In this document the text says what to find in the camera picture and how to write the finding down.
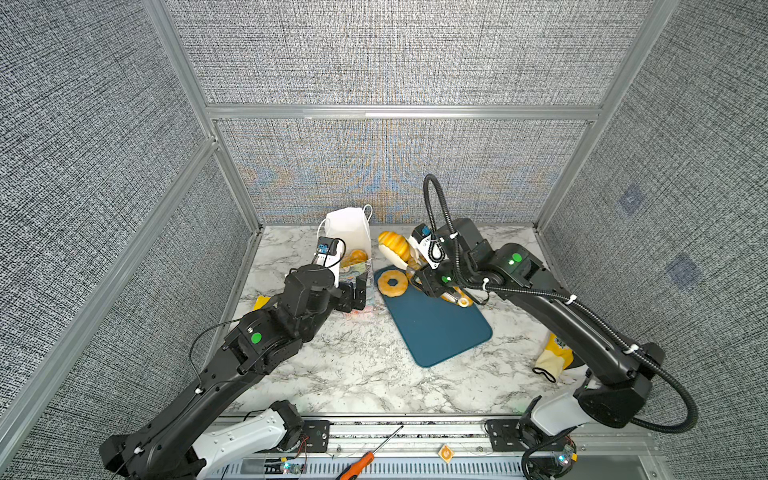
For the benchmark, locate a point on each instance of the cream serving tongs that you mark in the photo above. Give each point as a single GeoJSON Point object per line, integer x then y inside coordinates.
{"type": "Point", "coordinates": [408, 268]}

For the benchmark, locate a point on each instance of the yellow toy spatula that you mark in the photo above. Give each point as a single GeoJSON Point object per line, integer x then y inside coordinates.
{"type": "Point", "coordinates": [261, 302]}

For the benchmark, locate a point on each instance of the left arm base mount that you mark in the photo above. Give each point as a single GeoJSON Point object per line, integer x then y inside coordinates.
{"type": "Point", "coordinates": [313, 438]}

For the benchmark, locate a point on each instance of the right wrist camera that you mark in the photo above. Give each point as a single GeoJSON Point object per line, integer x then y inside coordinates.
{"type": "Point", "coordinates": [425, 246]}

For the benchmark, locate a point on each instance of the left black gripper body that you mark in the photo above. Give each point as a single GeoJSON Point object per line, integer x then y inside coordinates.
{"type": "Point", "coordinates": [340, 299]}

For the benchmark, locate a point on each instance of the teal rectangular tray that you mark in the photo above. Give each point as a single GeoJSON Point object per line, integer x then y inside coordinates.
{"type": "Point", "coordinates": [435, 330]}

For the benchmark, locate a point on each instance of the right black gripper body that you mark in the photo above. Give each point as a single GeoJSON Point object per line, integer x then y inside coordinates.
{"type": "Point", "coordinates": [438, 280]}

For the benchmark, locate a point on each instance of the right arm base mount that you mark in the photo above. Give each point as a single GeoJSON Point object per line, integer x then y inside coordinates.
{"type": "Point", "coordinates": [542, 456]}

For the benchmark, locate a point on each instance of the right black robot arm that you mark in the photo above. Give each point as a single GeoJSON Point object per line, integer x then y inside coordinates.
{"type": "Point", "coordinates": [619, 370]}

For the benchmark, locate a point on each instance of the fake croissant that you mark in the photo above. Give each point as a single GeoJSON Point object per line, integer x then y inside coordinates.
{"type": "Point", "coordinates": [458, 297]}

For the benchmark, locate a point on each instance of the white floral paper bag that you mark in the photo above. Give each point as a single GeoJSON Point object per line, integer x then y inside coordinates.
{"type": "Point", "coordinates": [346, 249]}

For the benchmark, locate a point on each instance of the fake long twisted bread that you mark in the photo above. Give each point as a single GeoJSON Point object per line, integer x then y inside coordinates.
{"type": "Point", "coordinates": [355, 257]}

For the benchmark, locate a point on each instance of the aluminium front rail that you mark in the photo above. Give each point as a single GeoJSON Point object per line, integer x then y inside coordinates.
{"type": "Point", "coordinates": [413, 453]}

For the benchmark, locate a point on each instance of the yellow work glove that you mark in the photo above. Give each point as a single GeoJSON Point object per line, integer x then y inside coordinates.
{"type": "Point", "coordinates": [555, 358]}

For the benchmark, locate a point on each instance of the orange handled screwdriver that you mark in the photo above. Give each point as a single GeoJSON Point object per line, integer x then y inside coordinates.
{"type": "Point", "coordinates": [353, 471]}

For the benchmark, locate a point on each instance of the small orange tag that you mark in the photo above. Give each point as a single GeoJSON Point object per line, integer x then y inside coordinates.
{"type": "Point", "coordinates": [446, 453]}

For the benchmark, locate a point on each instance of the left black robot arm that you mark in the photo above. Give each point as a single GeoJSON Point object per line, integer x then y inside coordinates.
{"type": "Point", "coordinates": [179, 443]}

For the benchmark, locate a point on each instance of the fake ring donut bread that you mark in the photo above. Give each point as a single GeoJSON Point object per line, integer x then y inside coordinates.
{"type": "Point", "coordinates": [392, 283]}

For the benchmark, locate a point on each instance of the fake round striped bun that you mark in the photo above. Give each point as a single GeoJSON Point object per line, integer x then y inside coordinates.
{"type": "Point", "coordinates": [396, 245]}

